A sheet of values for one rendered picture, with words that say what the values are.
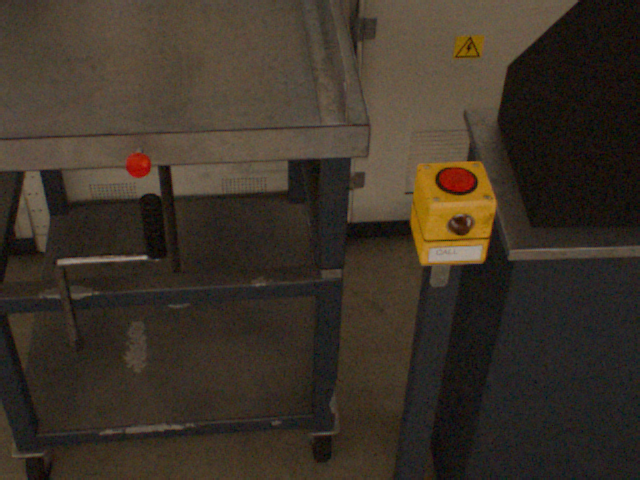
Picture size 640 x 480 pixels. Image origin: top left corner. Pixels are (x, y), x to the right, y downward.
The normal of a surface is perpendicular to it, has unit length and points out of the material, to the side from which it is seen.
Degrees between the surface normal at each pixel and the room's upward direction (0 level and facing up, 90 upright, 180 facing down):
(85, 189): 90
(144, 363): 0
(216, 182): 90
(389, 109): 90
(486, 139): 0
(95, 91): 0
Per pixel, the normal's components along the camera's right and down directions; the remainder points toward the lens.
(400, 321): 0.03, -0.73
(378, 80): 0.11, 0.68
